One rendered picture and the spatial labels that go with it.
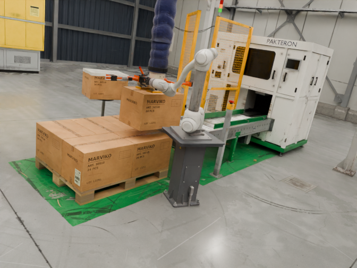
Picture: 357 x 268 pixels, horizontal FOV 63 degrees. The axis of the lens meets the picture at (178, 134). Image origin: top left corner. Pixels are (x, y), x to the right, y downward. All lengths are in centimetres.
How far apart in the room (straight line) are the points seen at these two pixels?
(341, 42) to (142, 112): 966
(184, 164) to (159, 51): 122
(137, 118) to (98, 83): 159
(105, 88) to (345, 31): 916
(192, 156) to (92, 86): 219
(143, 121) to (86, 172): 79
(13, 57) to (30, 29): 98
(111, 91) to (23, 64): 603
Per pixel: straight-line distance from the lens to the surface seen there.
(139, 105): 309
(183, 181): 304
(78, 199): 303
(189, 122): 263
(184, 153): 291
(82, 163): 283
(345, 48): 1186
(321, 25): 1225
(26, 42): 1033
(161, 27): 323
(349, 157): 565
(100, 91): 462
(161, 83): 289
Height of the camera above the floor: 161
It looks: 17 degrees down
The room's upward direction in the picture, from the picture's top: 9 degrees clockwise
